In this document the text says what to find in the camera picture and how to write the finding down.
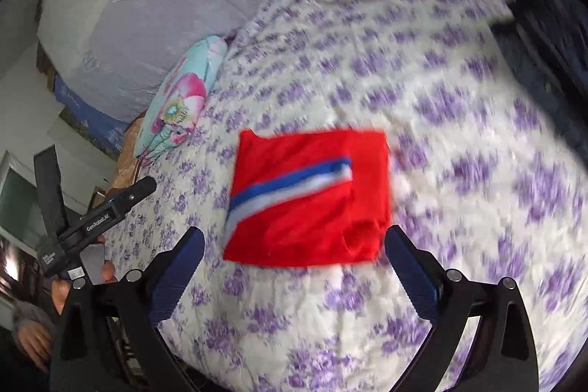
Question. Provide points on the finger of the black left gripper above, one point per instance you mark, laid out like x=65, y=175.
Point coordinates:
x=104, y=217
x=50, y=196

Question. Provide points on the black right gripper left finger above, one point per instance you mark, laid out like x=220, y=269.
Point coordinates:
x=84, y=356

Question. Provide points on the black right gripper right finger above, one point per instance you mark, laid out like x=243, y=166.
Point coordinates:
x=502, y=356

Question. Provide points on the red pants with striped side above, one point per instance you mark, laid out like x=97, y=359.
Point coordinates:
x=309, y=199

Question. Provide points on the person's left hand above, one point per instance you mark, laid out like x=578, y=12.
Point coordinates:
x=78, y=281

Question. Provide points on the white framed window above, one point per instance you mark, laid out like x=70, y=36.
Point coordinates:
x=22, y=222

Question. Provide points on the blue patterned cloth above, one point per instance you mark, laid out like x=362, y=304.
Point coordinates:
x=101, y=130

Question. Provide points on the floral teal pink pillow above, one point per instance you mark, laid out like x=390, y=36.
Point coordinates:
x=175, y=108

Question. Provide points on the brown wooden bed frame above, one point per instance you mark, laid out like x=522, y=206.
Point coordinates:
x=127, y=166

